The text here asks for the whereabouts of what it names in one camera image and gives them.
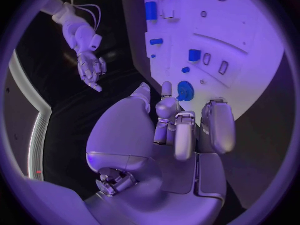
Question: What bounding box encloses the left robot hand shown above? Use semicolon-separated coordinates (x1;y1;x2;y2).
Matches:
83;81;237;225

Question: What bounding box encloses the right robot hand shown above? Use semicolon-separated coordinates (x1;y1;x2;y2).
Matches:
76;50;109;93

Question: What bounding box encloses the white task board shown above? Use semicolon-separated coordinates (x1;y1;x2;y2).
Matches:
121;0;286;124

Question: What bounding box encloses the blue gear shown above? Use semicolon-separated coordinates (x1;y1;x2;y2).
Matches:
176;80;195;103

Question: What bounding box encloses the large blue cylinder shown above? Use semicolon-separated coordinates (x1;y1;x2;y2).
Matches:
144;1;159;21

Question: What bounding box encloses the blue block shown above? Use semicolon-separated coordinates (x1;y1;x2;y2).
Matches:
188;49;202;63

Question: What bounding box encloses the white cable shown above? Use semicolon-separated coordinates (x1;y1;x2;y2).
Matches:
55;0;103;32
75;6;98;32

